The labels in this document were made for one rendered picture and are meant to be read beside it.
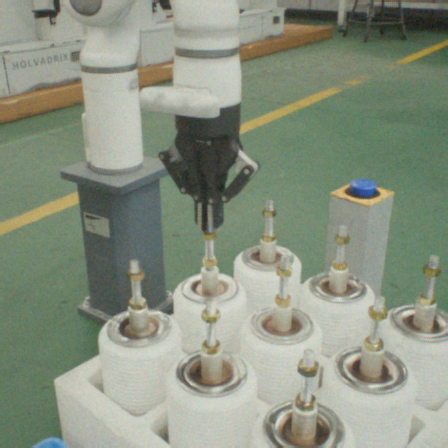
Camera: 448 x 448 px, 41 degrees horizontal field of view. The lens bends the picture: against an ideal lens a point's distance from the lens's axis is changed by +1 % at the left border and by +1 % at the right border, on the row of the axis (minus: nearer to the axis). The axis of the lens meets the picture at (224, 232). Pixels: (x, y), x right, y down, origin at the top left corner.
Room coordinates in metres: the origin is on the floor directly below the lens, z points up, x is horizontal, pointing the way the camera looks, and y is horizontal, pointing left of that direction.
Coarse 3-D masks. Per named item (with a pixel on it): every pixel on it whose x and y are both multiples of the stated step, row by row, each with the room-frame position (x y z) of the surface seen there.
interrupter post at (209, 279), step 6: (204, 270) 0.66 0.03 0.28; (216, 270) 0.66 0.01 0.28; (204, 276) 0.65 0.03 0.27; (210, 276) 0.65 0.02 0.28; (216, 276) 0.66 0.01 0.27; (204, 282) 0.65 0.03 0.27; (210, 282) 0.65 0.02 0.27; (216, 282) 0.66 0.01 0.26; (204, 288) 0.65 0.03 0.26; (210, 288) 0.65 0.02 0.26; (216, 288) 0.66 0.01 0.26
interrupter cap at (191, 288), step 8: (192, 280) 0.68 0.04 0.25; (200, 280) 0.68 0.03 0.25; (224, 280) 0.68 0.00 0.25; (232, 280) 0.68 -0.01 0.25; (184, 288) 0.66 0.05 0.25; (192, 288) 0.66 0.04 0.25; (200, 288) 0.66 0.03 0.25; (224, 288) 0.66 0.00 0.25; (232, 288) 0.66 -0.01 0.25; (184, 296) 0.64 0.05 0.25; (192, 296) 0.64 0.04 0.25; (200, 296) 0.64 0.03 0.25; (208, 296) 0.64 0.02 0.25; (216, 296) 0.64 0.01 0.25; (224, 296) 0.64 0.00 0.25; (232, 296) 0.64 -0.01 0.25
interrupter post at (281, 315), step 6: (276, 306) 0.57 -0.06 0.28; (288, 306) 0.57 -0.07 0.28; (276, 312) 0.57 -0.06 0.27; (282, 312) 0.57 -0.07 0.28; (288, 312) 0.57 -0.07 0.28; (276, 318) 0.57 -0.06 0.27; (282, 318) 0.57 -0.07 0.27; (288, 318) 0.57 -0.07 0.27; (276, 324) 0.57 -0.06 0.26; (282, 324) 0.57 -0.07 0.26; (288, 324) 0.57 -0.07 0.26; (282, 330) 0.57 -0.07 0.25
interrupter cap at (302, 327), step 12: (264, 312) 0.60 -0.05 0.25; (300, 312) 0.60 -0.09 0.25; (252, 324) 0.58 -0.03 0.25; (264, 324) 0.58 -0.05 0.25; (300, 324) 0.58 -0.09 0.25; (312, 324) 0.58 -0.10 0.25; (264, 336) 0.55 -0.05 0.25; (276, 336) 0.55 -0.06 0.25; (288, 336) 0.55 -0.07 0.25; (300, 336) 0.55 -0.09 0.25
